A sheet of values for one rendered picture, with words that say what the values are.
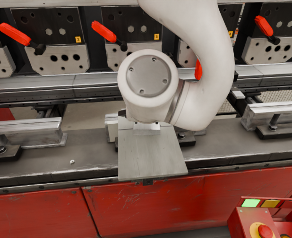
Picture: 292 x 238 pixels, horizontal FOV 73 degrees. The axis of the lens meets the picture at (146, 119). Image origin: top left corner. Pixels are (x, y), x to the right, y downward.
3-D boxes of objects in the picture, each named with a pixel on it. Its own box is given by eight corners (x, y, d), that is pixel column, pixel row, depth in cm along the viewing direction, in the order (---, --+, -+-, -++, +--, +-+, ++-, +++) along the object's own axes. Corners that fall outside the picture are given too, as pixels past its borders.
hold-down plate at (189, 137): (115, 152, 72) (114, 147, 70) (115, 142, 76) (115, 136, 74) (195, 146, 75) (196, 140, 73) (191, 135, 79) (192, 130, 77)
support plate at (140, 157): (118, 181, 50) (118, 179, 49) (118, 116, 70) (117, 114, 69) (187, 174, 51) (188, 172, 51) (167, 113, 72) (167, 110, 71)
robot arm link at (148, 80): (177, 90, 39) (134, 75, 40) (193, 59, 26) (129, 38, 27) (164, 129, 38) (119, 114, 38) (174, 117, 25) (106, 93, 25)
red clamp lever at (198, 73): (195, 81, 56) (201, 47, 50) (191, 74, 60) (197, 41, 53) (201, 80, 57) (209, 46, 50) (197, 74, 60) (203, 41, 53)
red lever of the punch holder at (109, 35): (93, 21, 44) (129, 47, 48) (95, 16, 47) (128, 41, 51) (89, 28, 44) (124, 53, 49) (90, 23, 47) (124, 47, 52)
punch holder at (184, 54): (177, 68, 58) (184, 4, 47) (171, 57, 64) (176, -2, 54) (227, 66, 59) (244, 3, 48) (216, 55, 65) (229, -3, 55)
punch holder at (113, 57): (108, 72, 56) (99, 6, 45) (109, 60, 62) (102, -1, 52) (160, 69, 57) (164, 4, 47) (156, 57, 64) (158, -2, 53)
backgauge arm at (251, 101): (254, 136, 97) (265, 114, 89) (208, 75, 146) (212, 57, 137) (270, 135, 98) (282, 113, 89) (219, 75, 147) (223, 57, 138)
